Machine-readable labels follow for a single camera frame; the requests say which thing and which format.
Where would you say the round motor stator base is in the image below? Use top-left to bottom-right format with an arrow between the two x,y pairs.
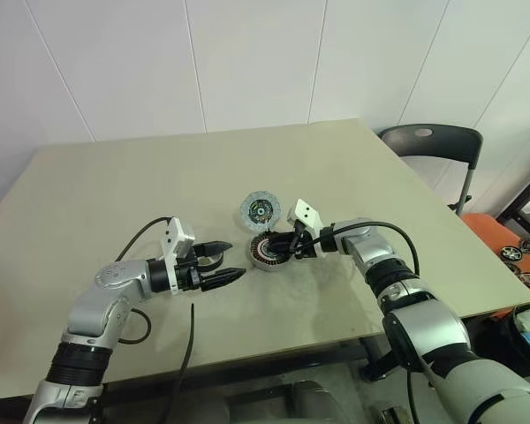
238,190 -> 285,231

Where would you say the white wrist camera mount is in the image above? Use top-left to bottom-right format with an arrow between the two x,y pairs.
159,216 -> 198,296
285,198 -> 337,254

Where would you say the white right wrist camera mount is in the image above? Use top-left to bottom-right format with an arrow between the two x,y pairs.
285,198 -> 337,254

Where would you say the small metallic floor object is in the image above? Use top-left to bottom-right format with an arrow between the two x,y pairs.
377,408 -> 410,424

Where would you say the grey round motor housing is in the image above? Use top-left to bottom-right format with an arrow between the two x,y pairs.
246,232 -> 292,274

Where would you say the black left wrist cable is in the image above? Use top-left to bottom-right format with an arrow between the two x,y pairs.
114,216 -> 174,345

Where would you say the orange tray with parts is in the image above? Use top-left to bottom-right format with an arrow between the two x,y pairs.
461,212 -> 530,288

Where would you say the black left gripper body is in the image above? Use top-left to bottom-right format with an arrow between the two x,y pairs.
175,245 -> 205,294

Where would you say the black waste bin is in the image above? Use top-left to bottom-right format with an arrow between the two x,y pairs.
506,299 -> 530,390

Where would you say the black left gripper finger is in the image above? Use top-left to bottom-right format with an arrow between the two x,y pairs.
193,239 -> 235,271
198,267 -> 247,293

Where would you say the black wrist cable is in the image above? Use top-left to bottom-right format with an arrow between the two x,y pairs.
298,220 -> 422,279
114,216 -> 174,345

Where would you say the black table frame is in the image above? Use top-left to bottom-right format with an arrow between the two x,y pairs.
105,329 -> 408,390

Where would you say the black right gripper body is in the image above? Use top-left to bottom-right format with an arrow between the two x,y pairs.
289,233 -> 323,262

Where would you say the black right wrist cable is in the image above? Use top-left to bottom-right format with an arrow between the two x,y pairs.
298,220 -> 422,279

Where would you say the black folding chair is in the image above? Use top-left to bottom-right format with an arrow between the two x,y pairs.
376,125 -> 485,217

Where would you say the black metal rack frame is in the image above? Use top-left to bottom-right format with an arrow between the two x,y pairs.
496,174 -> 530,226

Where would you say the grey rounded shape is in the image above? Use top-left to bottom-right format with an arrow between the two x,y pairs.
291,379 -> 359,424

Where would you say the thin black hanging cable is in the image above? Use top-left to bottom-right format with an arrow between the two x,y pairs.
175,303 -> 196,401

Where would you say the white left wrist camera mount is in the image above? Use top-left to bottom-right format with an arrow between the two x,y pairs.
159,216 -> 198,296

